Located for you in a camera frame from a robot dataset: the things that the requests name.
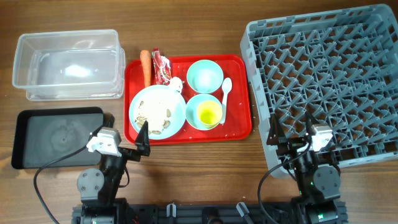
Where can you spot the clear plastic bin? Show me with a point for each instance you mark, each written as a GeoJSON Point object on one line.
{"type": "Point", "coordinates": [70, 65]}

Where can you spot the light blue plate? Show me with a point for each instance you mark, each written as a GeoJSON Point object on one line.
{"type": "Point", "coordinates": [162, 108]}

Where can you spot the red serving tray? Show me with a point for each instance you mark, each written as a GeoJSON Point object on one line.
{"type": "Point", "coordinates": [238, 122]}

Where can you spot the light blue bowl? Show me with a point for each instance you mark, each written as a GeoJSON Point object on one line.
{"type": "Point", "coordinates": [191, 112]}

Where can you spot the mint green bowl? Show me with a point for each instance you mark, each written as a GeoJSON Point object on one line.
{"type": "Point", "coordinates": [205, 76]}

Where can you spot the white plastic spoon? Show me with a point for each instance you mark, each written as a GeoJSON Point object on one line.
{"type": "Point", "coordinates": [226, 88]}

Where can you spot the yellow cup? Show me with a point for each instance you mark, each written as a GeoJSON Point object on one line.
{"type": "Point", "coordinates": [209, 113]}

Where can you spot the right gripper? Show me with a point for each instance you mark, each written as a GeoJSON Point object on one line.
{"type": "Point", "coordinates": [290, 145]}

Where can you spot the grey dishwasher rack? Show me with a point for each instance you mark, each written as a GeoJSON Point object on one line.
{"type": "Point", "coordinates": [340, 66]}

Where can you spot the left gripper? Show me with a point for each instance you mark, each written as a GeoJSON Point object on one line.
{"type": "Point", "coordinates": [142, 144]}

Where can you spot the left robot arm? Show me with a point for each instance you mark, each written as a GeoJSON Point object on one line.
{"type": "Point", "coordinates": [98, 186]}

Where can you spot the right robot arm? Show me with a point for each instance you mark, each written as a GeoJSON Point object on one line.
{"type": "Point", "coordinates": [319, 186]}

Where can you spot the white tissue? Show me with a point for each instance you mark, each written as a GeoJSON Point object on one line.
{"type": "Point", "coordinates": [176, 84]}

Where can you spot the red snack wrapper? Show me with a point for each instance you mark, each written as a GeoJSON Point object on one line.
{"type": "Point", "coordinates": [162, 68]}

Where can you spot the black plastic tray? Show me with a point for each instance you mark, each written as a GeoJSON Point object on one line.
{"type": "Point", "coordinates": [43, 136]}

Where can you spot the orange carrot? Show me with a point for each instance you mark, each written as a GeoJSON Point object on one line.
{"type": "Point", "coordinates": [146, 60]}

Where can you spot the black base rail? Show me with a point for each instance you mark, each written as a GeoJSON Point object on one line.
{"type": "Point", "coordinates": [281, 212]}

